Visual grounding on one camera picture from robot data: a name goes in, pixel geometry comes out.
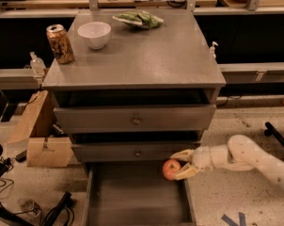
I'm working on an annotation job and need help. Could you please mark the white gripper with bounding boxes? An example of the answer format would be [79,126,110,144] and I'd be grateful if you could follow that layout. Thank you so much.
[170,145,229,180]

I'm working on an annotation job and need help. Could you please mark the red apple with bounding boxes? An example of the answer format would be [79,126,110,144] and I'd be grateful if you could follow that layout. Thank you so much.
[162,159,181,181]

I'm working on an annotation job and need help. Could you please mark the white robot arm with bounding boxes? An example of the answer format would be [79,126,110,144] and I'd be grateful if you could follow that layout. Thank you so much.
[170,135,284,192]

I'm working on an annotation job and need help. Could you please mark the grey top drawer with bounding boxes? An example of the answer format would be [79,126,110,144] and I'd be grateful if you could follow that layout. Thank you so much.
[54,105,215,134]

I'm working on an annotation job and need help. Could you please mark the grey open bottom drawer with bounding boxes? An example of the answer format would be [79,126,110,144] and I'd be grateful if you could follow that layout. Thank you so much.
[82,161,197,226]

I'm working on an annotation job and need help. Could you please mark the grey middle drawer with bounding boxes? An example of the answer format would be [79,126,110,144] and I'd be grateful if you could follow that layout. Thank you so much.
[71,141,200,162]

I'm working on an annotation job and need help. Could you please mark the grey drawer cabinet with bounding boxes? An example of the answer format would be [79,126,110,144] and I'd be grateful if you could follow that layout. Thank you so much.
[41,8,227,226]

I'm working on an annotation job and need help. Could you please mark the black metal leg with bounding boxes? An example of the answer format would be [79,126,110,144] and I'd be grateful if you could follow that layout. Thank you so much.
[263,121,284,147]

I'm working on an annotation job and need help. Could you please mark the white pump bottle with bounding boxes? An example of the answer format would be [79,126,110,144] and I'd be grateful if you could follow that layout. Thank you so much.
[210,41,218,59]

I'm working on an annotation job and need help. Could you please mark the black power strip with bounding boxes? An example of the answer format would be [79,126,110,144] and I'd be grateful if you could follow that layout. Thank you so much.
[42,192,73,226]

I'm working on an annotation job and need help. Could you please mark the brown cardboard box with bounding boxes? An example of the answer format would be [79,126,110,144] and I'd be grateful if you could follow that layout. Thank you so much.
[8,90,73,168]

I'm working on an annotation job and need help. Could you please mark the green chip bag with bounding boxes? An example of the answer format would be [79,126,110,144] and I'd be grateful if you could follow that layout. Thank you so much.
[112,11,164,29]

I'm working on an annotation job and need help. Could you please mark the white bowl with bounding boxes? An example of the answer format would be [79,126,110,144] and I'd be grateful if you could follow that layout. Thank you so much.
[77,22,111,49]

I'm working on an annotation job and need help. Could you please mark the gold drink can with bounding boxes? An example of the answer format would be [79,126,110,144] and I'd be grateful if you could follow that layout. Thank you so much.
[46,24,74,64]

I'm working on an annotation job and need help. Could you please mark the clear plastic bottle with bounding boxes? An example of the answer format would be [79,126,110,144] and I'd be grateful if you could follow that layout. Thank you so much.
[30,52,46,75]

